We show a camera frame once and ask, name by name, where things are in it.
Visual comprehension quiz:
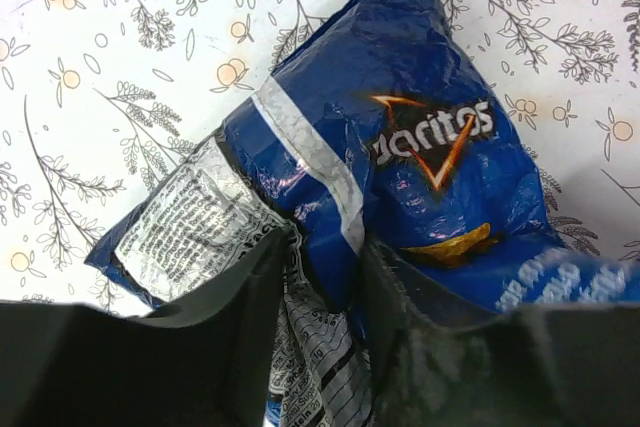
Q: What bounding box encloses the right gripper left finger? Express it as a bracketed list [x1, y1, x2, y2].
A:
[1, 231, 287, 426]

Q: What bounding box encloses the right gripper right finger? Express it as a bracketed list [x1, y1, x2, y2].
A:
[360, 241, 639, 426]

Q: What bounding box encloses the blue Doritos chip bag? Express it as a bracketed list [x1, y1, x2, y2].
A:
[87, 0, 639, 426]

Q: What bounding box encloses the floral table mat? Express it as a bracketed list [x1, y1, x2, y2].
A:
[1, 0, 639, 314]

